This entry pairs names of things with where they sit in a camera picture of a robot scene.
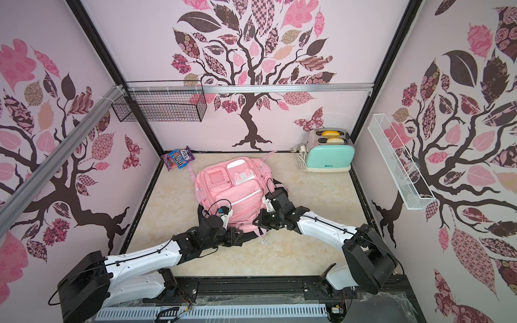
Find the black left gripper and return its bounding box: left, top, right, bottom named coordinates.
left=201, top=227, right=242, bottom=250

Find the black backpack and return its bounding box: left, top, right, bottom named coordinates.
left=195, top=204, right=267, bottom=249

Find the pink backpack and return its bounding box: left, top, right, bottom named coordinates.
left=187, top=152, right=275, bottom=236

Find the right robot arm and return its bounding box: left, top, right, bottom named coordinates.
left=253, top=206, right=399, bottom=295

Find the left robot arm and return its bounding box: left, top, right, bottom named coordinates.
left=57, top=216, right=244, bottom=322

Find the purple candy packet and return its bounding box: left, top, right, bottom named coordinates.
left=180, top=146, right=195, bottom=163

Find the pink candy packet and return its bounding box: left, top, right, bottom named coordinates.
left=161, top=153, right=177, bottom=171

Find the mint green toaster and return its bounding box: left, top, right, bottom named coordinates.
left=304, top=128, right=355, bottom=173

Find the blue M&M's packet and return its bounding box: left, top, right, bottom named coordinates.
left=169, top=149, right=188, bottom=168

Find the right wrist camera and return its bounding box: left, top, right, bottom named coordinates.
left=263, top=187, right=290, bottom=212

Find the white power cord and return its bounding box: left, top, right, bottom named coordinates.
left=288, top=144, right=310, bottom=172

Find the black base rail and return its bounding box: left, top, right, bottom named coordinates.
left=76, top=274, right=427, bottom=323

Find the white cable duct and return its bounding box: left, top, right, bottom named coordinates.
left=92, top=304, right=327, bottom=322

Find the black wire basket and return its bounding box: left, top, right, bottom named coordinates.
left=111, top=79, right=207, bottom=122

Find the white wire basket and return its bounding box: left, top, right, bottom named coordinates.
left=368, top=114, right=436, bottom=210

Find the aluminium rail back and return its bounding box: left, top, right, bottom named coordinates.
left=129, top=83, right=374, bottom=94

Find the aluminium rail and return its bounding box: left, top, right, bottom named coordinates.
left=1, top=85, right=124, bottom=235
left=129, top=83, right=374, bottom=94

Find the aluminium rail left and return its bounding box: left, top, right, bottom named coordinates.
left=1, top=85, right=124, bottom=235

